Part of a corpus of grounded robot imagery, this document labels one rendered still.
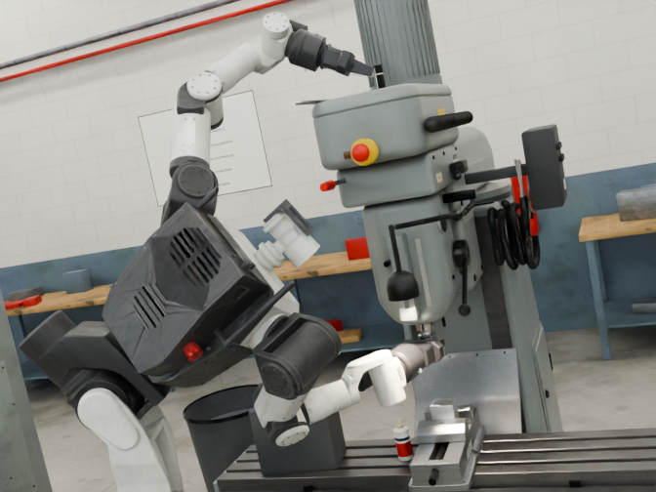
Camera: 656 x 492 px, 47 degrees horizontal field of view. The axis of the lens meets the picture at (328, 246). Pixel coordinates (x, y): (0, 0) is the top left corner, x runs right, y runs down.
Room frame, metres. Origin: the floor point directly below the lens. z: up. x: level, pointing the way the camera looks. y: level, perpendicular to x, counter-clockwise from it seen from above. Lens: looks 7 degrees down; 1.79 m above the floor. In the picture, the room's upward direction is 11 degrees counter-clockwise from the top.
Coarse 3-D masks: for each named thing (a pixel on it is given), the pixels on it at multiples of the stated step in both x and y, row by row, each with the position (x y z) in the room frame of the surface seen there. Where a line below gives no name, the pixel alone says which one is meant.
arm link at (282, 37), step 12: (276, 12) 1.92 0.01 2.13; (264, 24) 1.89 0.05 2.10; (276, 24) 1.89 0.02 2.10; (288, 24) 1.90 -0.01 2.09; (300, 24) 1.96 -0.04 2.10; (264, 36) 1.92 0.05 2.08; (276, 36) 1.89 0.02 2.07; (288, 36) 1.92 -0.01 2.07; (300, 36) 1.90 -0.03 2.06; (264, 48) 1.95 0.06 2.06; (276, 48) 1.92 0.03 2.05; (288, 48) 1.91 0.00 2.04; (300, 48) 1.90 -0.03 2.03; (288, 60) 1.93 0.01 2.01
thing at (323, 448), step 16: (256, 416) 2.00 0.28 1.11; (336, 416) 2.03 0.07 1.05; (256, 432) 2.01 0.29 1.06; (320, 432) 1.96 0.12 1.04; (336, 432) 2.00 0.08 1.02; (272, 448) 2.00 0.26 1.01; (288, 448) 1.98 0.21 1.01; (304, 448) 1.97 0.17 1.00; (320, 448) 1.96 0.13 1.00; (336, 448) 1.97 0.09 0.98; (272, 464) 2.00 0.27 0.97; (288, 464) 1.99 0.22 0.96; (304, 464) 1.98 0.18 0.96; (320, 464) 1.96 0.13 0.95; (336, 464) 1.95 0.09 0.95
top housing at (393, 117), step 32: (352, 96) 1.72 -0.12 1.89; (384, 96) 1.68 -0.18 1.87; (416, 96) 1.70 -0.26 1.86; (448, 96) 2.02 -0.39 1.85; (320, 128) 1.75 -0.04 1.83; (352, 128) 1.72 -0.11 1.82; (384, 128) 1.69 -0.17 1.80; (416, 128) 1.69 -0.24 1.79; (352, 160) 1.72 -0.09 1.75; (384, 160) 1.71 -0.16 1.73
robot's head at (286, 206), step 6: (282, 204) 1.54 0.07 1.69; (288, 204) 1.56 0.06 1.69; (276, 210) 1.54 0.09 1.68; (288, 210) 1.54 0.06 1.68; (294, 210) 1.56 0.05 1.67; (270, 216) 1.55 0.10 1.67; (276, 216) 1.55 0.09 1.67; (288, 216) 1.54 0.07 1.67; (294, 216) 1.54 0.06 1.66; (300, 216) 1.56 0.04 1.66; (270, 222) 1.55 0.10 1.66; (294, 222) 1.54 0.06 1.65; (300, 222) 1.54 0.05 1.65; (306, 222) 1.56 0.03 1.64; (264, 228) 1.55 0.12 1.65; (300, 228) 1.54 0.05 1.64; (306, 228) 1.54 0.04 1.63; (312, 228) 1.56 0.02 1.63; (306, 234) 1.54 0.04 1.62
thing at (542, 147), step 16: (544, 128) 1.97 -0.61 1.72; (528, 144) 1.98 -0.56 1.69; (544, 144) 1.97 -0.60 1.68; (560, 144) 2.04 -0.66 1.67; (528, 160) 1.99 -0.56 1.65; (544, 160) 1.97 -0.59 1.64; (560, 160) 2.01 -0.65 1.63; (528, 176) 1.99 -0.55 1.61; (544, 176) 1.97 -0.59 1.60; (560, 176) 2.00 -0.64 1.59; (544, 192) 1.98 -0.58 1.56; (560, 192) 1.96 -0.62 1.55; (544, 208) 1.98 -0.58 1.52
